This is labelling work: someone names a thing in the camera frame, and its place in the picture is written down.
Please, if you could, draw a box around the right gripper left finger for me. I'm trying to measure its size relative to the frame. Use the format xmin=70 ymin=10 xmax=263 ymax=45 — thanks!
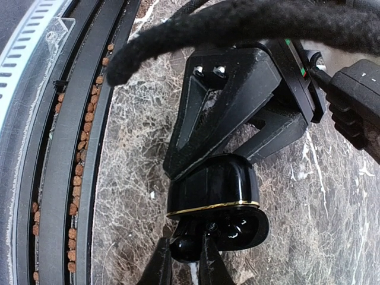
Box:
xmin=137 ymin=237 xmax=172 ymax=285

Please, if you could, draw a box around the white slotted cable duct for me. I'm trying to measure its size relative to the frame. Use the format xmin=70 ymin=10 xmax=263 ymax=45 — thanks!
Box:
xmin=1 ymin=1 xmax=72 ymax=125

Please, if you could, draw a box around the black charging case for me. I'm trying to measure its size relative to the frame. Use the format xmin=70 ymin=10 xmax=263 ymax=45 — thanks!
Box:
xmin=167 ymin=154 xmax=269 ymax=251

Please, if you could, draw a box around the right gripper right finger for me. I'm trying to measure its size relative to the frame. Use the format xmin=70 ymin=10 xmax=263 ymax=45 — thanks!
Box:
xmin=198 ymin=233 xmax=235 ymax=285

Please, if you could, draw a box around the black front frame rail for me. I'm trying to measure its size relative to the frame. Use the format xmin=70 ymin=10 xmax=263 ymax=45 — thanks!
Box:
xmin=1 ymin=1 xmax=140 ymax=284

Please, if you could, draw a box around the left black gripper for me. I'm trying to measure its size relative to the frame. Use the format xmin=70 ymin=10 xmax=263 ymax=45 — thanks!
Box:
xmin=163 ymin=39 xmax=326 ymax=180

